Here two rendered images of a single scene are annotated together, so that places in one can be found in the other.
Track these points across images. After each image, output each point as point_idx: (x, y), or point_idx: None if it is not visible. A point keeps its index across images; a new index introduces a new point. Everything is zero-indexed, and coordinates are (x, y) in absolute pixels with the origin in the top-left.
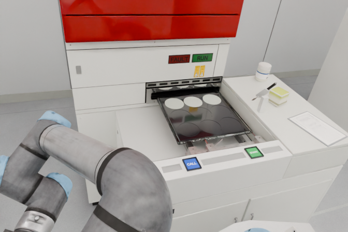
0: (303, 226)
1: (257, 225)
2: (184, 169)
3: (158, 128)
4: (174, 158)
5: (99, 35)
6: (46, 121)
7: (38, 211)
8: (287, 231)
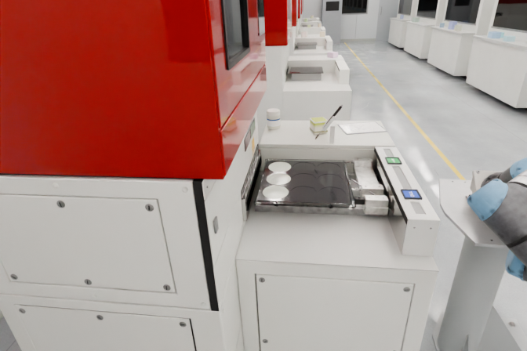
0: (443, 182)
1: (445, 201)
2: (419, 200)
3: (296, 226)
4: (401, 203)
5: (237, 142)
6: (510, 189)
7: None
8: (475, 176)
